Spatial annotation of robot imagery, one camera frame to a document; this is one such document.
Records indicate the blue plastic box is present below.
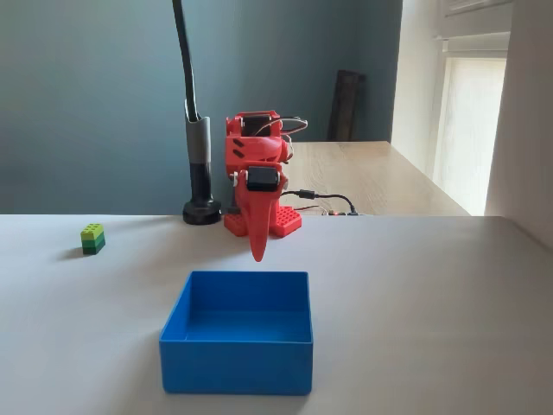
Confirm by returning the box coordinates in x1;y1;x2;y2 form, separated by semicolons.
158;270;315;397

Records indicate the green lego brick stack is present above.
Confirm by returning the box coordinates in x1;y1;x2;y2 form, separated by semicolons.
79;222;107;257

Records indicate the thin arm servo wire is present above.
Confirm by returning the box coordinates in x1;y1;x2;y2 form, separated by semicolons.
258;114;310;162

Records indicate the black gooseneck stand grey sleeve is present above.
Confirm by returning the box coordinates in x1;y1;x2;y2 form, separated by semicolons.
171;0;224;227

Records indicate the black usb cable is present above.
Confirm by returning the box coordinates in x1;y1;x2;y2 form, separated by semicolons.
279;188;358;216

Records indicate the dark wooden board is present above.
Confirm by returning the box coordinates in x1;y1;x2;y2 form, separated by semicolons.
326;68;366;143

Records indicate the light wooden table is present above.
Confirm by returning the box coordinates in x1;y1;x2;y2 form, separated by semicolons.
276;140;473;217

